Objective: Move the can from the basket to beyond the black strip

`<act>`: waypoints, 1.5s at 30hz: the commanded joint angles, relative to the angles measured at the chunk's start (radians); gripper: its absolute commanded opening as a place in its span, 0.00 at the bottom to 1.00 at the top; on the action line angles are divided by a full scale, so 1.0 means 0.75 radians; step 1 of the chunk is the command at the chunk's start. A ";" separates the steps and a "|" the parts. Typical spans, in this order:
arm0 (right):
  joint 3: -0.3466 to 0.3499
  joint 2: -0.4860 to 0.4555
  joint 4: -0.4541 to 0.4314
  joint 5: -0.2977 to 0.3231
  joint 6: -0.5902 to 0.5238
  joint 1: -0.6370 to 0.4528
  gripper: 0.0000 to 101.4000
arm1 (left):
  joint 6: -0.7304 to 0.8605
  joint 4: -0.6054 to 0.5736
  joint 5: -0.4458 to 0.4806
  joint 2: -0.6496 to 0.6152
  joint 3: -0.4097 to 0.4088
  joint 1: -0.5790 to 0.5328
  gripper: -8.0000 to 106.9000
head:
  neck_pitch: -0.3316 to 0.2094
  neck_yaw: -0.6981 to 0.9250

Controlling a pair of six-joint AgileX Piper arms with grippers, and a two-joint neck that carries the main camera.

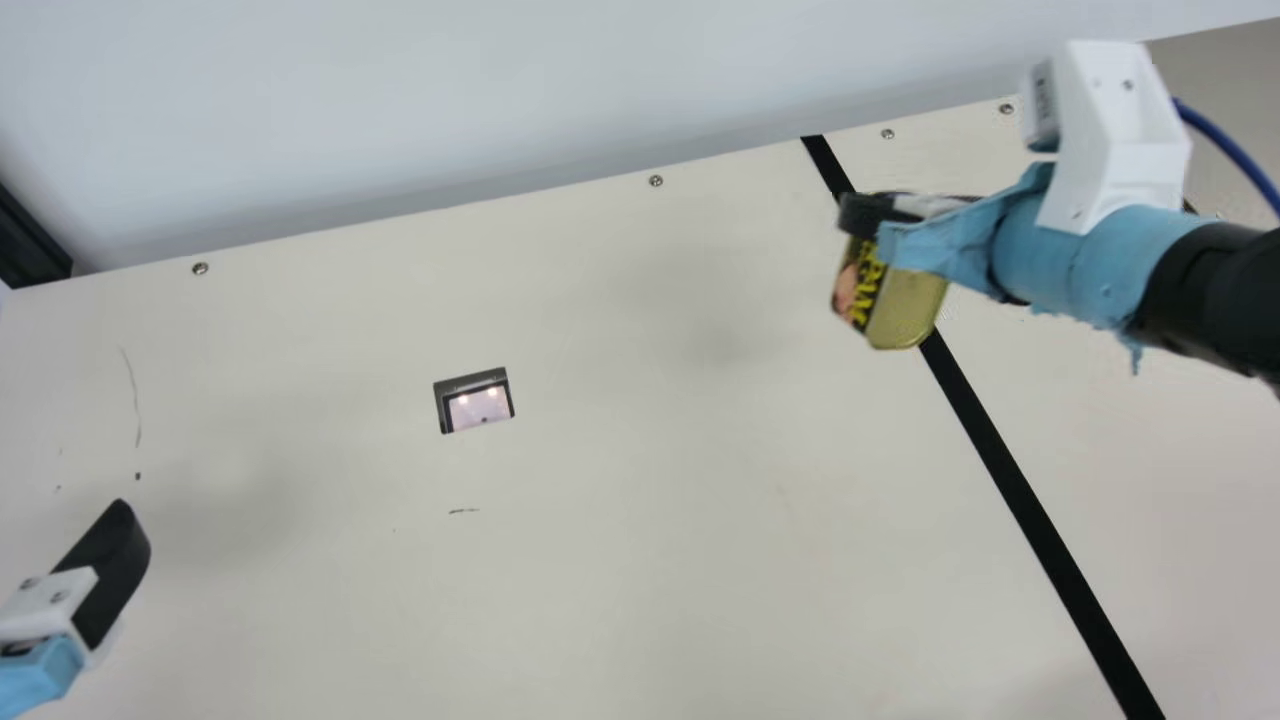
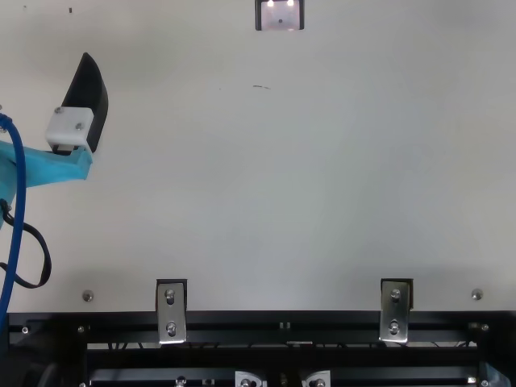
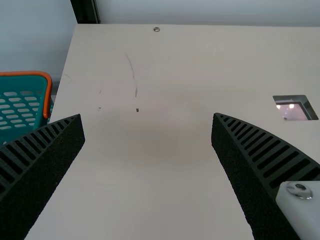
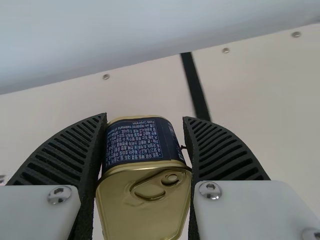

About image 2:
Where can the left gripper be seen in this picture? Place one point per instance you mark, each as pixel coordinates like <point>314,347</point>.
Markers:
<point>52,169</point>

